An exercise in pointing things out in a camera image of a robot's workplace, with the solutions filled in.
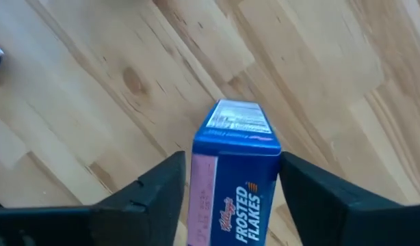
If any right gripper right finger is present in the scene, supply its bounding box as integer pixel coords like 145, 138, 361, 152
279, 151, 420, 246

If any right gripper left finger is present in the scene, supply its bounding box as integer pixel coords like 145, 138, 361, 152
0, 150, 187, 246

